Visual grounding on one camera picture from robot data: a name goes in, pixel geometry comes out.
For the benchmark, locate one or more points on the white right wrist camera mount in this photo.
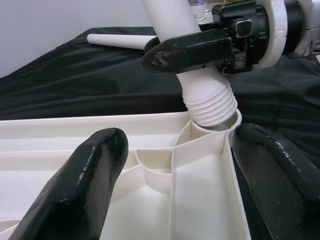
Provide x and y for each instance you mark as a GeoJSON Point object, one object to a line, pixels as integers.
{"type": "Point", "coordinates": [275, 37]}

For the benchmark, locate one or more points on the black tablecloth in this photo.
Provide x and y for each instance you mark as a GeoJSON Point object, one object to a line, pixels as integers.
{"type": "Point", "coordinates": [75, 87]}

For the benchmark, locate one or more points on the white plastic table leg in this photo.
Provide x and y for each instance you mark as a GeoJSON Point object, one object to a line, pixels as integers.
{"type": "Point", "coordinates": [112, 40]}
{"type": "Point", "coordinates": [175, 20]}

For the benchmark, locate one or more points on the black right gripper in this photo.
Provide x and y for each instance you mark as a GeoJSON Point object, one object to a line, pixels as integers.
{"type": "Point", "coordinates": [252, 37]}

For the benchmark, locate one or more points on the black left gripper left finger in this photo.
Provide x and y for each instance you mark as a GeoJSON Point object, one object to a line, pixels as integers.
{"type": "Point", "coordinates": [82, 187]}

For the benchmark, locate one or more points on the white plastic children table top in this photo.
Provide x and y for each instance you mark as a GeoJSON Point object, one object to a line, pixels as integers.
{"type": "Point", "coordinates": [200, 187]}

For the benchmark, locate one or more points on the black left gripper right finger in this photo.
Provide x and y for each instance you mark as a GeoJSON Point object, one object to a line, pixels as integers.
{"type": "Point", "coordinates": [280, 187]}

